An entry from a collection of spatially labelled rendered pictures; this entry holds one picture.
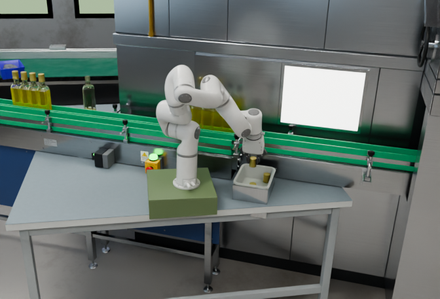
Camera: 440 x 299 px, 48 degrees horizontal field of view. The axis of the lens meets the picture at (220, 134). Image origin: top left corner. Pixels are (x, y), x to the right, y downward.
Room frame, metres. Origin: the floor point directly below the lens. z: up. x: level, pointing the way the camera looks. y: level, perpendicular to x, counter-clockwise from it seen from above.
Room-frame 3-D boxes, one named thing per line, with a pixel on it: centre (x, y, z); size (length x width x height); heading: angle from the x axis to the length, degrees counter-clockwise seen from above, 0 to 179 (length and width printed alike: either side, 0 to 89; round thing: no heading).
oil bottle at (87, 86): (2.72, 0.77, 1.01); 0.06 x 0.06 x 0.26; 83
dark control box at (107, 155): (2.37, 0.62, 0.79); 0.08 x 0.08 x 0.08; 75
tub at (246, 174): (2.13, -0.18, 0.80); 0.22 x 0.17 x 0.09; 165
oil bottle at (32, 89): (2.69, 1.07, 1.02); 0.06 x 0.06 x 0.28; 75
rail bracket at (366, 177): (2.10, -0.71, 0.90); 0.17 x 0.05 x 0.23; 165
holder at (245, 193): (2.16, -0.18, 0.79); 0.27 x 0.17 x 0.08; 165
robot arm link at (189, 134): (2.03, 0.15, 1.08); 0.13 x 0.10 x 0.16; 65
